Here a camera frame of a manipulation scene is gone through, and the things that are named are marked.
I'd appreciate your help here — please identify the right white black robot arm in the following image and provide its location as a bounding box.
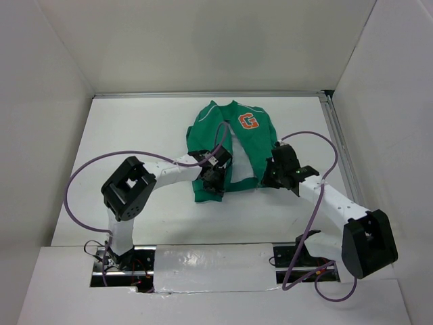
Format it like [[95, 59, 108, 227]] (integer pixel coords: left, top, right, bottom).
[[263, 142, 398, 279]]

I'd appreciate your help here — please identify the black metal base rail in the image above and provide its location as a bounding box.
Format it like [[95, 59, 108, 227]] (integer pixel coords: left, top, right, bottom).
[[89, 242, 339, 292]]

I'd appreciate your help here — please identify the green jacket with grey lining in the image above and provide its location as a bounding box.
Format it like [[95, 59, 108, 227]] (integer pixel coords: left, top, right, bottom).
[[186, 101, 277, 193]]

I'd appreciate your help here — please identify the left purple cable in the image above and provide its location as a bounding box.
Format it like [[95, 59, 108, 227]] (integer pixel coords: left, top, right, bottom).
[[63, 121, 233, 288]]

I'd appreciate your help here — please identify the white front cover panel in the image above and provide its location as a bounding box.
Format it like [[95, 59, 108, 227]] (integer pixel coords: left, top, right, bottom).
[[154, 244, 278, 294]]

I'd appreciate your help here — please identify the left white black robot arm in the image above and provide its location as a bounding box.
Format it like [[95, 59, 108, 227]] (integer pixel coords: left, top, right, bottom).
[[101, 147, 232, 270]]

